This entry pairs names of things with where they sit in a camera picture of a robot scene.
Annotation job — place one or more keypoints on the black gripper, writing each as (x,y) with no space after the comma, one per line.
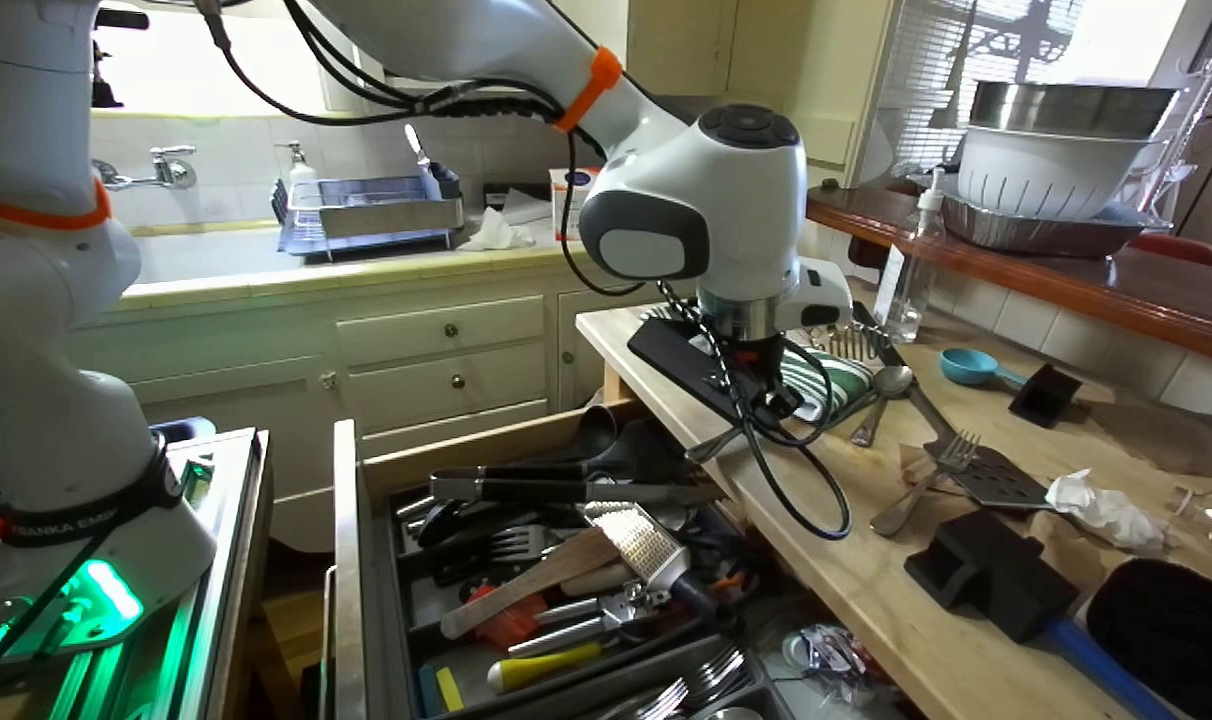
(756,374)

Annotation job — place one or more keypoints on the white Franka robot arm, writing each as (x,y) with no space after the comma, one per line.
(710,200)

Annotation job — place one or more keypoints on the silver metal spoon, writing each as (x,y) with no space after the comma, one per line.
(868,426)
(889,383)

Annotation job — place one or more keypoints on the black ladle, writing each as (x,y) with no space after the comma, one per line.
(619,445)

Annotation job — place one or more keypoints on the small clear glass bottle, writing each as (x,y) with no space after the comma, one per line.
(912,322)

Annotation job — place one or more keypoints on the wooden work table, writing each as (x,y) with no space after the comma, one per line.
(819,560)

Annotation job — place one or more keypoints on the white bristle paint brush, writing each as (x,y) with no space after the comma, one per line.
(646,543)

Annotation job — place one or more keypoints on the blue measuring scoop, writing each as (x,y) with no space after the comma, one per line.
(965,366)

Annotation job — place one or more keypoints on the white carton blue oval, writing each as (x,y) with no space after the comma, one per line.
(566,207)

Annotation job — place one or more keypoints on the crumpled clear plastic wrap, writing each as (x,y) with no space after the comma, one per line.
(824,648)

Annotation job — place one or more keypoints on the small black block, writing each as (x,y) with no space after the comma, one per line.
(1046,399)

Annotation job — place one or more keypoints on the dark wooden bar shelf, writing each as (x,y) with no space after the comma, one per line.
(1031,282)

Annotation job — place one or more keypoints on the white crumpled cloth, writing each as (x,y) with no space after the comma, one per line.
(497,233)

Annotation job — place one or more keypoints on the black slotted turner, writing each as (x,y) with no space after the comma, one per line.
(511,547)

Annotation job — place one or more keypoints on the metal baking pan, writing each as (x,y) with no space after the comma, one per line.
(1031,236)

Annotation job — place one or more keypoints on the black plastic holder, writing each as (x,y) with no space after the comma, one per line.
(989,573)

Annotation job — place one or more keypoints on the silver metal tongs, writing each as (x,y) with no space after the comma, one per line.
(698,683)

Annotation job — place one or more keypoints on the wooden spatula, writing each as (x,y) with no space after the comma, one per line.
(527,586)

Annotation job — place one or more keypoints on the cream kitchen counter cabinet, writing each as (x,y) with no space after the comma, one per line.
(429,335)

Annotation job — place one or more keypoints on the red utensil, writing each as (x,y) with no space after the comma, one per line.
(511,623)

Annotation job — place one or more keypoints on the white plastic colander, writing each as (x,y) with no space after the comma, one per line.
(1048,173)

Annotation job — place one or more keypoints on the crumpled white tissue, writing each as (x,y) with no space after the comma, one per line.
(1097,513)

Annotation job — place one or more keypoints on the white dish brush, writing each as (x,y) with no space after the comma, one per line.
(421,162)

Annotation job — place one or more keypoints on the steel cooking pot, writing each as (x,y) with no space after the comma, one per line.
(1068,107)

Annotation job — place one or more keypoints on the red dish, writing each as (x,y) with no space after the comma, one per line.
(1178,249)

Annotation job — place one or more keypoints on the blue flat board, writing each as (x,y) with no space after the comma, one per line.
(1097,664)

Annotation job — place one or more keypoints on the open utensil drawer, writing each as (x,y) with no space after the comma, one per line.
(350,573)

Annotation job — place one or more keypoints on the clear dish soap bottle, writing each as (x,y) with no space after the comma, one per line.
(304,200)

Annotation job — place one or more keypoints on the dark blue bowl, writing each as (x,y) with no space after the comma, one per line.
(1167,641)

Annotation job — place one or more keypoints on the metal robot mounting stand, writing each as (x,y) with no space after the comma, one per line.
(227,533)

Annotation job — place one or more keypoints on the chrome wall faucet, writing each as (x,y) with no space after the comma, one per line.
(164,167)

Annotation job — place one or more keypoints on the black camera tripod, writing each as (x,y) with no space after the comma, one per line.
(119,20)

